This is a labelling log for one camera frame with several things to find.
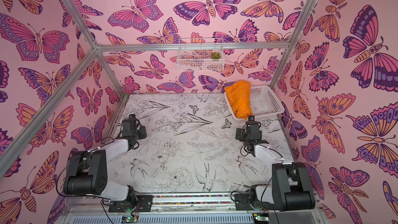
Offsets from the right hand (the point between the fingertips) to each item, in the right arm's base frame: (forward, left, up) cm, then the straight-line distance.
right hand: (248, 130), depth 92 cm
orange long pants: (+23, +5, +8) cm, 25 cm away
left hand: (+2, +65, -2) cm, 65 cm away
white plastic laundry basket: (+28, -17, -5) cm, 34 cm away
